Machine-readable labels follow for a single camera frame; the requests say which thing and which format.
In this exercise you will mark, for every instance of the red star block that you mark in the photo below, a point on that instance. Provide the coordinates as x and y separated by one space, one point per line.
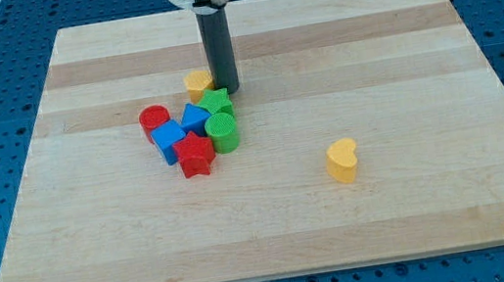
195 154

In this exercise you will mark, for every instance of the green star block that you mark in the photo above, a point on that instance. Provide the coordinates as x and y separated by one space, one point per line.
217 101

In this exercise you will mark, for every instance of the yellow heart block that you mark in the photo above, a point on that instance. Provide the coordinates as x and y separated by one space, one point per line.
341 161

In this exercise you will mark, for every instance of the blue triangle block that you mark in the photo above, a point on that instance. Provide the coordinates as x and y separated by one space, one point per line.
194 119

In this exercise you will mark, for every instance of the blue cube block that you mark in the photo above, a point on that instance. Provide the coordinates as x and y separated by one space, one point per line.
165 136

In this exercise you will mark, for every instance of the yellow hexagon block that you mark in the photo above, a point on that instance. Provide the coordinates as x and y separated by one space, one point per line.
197 82

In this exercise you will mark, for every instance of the green cylinder block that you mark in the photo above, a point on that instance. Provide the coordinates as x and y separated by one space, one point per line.
222 129

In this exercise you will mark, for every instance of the red cylinder block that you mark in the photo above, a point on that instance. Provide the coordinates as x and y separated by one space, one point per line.
151 118

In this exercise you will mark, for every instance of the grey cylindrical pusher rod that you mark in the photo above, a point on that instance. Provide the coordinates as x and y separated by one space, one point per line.
218 47

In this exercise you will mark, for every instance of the light wooden board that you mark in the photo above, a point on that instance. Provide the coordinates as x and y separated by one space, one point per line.
404 78

